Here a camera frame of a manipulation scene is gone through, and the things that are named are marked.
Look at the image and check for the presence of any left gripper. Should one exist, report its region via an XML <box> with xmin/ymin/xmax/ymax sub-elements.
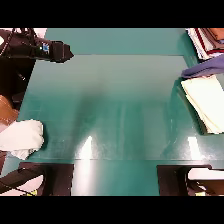
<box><xmin>49</xmin><ymin>40</ymin><xmax>75</xmax><ymax>64</ymax></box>

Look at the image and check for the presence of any brown garment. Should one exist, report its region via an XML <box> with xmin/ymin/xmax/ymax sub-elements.
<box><xmin>0</xmin><ymin>94</ymin><xmax>20</xmax><ymax>127</ymax></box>

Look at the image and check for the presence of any white garment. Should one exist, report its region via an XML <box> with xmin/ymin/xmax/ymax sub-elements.
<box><xmin>0</xmin><ymin>119</ymin><xmax>45</xmax><ymax>161</ymax></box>

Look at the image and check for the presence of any heap of clothes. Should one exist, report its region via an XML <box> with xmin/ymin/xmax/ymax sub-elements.
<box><xmin>185</xmin><ymin>28</ymin><xmax>224</xmax><ymax>61</ymax></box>

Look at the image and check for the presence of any purple garment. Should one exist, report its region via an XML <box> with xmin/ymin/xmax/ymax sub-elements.
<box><xmin>180</xmin><ymin>54</ymin><xmax>224</xmax><ymax>80</ymax></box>

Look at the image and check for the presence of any cream garment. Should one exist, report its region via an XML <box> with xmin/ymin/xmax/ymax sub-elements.
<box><xmin>180</xmin><ymin>74</ymin><xmax>224</xmax><ymax>135</ymax></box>

